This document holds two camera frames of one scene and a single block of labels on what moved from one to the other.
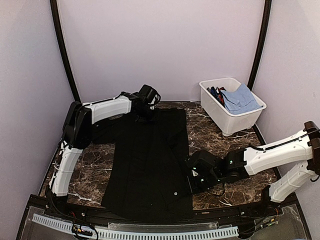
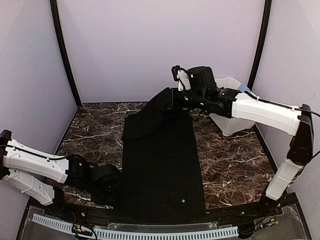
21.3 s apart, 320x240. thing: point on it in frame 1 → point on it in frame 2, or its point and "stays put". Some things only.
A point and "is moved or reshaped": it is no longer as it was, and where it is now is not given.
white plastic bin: [227, 122] stays put
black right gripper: [193, 188] → [175, 102]
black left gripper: [141, 119] → [110, 201]
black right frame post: [259, 49] stays put
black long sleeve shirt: [148, 177] is moved or reshaped
